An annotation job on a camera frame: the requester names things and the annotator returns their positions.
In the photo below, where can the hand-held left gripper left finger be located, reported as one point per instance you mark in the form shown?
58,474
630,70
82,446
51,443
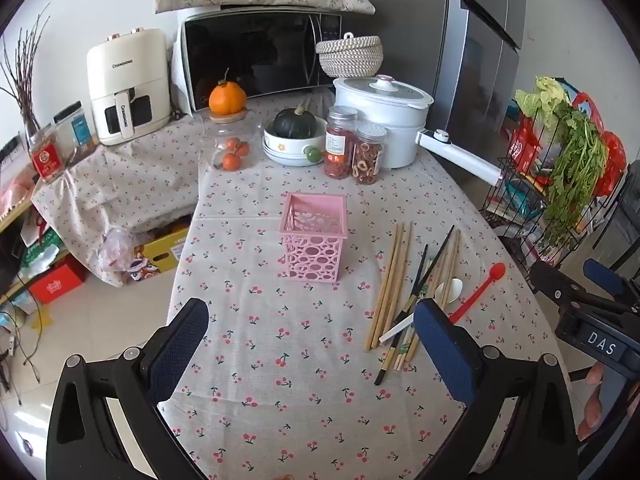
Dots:
175,355

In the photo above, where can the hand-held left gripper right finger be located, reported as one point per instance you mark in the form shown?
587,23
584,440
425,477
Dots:
445,350

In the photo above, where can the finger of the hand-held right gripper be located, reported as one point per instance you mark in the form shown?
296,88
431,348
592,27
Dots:
605,274
555,287

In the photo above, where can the white ceramic spoon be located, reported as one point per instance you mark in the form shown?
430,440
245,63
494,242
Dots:
447,290

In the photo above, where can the red plastic spoon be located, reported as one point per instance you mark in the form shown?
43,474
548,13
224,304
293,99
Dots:
482,285

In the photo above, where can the black chopstick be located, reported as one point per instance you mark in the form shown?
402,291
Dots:
421,270
435,257

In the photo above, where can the bunch of wooden chopsticks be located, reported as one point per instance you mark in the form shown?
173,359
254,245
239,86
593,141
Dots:
395,270

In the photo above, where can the pink perforated utensil basket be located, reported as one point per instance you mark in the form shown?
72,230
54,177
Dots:
312,240

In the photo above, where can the person's right hand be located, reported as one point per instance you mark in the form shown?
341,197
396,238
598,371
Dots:
592,405

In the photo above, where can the yellow cardboard box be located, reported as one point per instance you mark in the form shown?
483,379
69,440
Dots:
162,252

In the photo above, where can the green leafy herbs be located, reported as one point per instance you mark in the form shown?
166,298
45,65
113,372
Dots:
575,170

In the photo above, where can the cherry print tablecloth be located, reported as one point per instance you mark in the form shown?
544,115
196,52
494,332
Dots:
280,385

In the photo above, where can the clear plastic bag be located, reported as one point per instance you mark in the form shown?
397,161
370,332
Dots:
117,257

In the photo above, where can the red plastic bag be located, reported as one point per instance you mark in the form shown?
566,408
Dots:
607,160

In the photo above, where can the red box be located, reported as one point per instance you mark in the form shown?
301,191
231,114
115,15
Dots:
55,285

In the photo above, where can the red snack packet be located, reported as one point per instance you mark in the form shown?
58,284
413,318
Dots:
525,145

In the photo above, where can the green packet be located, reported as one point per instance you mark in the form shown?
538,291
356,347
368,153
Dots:
40,260

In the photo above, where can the cherry print cabinet cloth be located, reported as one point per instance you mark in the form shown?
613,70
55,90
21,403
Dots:
120,185

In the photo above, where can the napa cabbage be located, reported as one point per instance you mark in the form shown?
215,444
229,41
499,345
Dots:
542,95

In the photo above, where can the small orange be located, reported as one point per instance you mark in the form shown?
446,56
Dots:
243,149
232,144
230,162

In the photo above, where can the clear jar of dried rings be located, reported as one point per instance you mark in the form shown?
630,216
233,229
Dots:
367,160

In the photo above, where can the clear jar of red chili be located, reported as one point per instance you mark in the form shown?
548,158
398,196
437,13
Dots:
340,155

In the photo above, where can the white ceramic flower bowl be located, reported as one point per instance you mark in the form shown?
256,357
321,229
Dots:
287,159
272,140

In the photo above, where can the glass jar with wooden lid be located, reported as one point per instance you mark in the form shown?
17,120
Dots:
215,132

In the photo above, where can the white electric cooking pot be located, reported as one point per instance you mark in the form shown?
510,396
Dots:
395,125

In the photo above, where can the pink cloth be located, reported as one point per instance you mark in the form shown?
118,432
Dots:
15,190

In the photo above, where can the glass jar with red label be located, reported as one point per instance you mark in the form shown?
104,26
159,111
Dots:
46,160

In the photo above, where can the clear jar with blue label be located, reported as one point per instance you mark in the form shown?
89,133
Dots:
80,127

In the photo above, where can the dark green pumpkin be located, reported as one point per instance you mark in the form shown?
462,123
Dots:
294,122

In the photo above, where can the large orange with stem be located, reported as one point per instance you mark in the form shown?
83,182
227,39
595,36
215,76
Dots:
227,99

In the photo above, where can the glass pot lid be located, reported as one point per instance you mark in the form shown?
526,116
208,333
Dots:
380,89

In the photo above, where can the grey refrigerator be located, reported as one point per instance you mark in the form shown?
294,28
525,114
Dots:
450,35

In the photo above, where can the cream air fryer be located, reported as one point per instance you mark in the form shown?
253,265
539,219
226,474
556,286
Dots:
127,70

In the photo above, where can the woven lidded basket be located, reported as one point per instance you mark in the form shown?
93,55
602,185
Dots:
350,57

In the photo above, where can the black door microwave oven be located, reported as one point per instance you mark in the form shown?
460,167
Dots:
260,55

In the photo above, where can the dried branches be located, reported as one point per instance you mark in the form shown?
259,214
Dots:
25,75

